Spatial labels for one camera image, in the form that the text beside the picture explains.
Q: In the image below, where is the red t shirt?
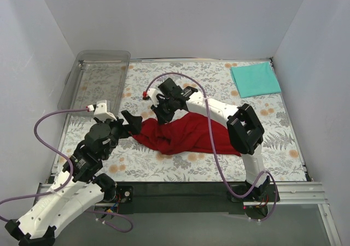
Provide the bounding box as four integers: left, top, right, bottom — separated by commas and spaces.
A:
132, 112, 242, 157

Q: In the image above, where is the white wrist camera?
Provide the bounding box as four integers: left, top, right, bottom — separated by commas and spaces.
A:
86, 99, 116, 122
142, 88, 163, 107

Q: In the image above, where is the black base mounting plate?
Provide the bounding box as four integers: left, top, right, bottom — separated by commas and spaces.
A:
92, 181, 281, 215

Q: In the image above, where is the folded teal t shirt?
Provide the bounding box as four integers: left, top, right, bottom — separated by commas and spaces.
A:
230, 62, 281, 98

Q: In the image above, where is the clear plastic bin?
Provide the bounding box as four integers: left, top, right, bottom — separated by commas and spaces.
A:
57, 50, 131, 115

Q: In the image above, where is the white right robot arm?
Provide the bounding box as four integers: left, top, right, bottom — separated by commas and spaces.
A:
143, 78, 270, 201

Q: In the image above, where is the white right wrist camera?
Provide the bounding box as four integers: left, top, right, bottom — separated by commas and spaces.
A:
142, 88, 163, 107

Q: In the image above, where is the aluminium frame rail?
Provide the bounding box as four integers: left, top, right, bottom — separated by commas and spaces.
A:
34, 182, 329, 206

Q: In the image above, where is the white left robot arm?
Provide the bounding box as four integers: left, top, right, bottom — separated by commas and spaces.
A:
5, 110, 142, 245

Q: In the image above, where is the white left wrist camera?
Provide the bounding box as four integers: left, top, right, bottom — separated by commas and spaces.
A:
86, 99, 116, 122

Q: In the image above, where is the floral tablecloth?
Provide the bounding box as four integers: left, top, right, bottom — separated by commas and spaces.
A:
51, 61, 307, 183

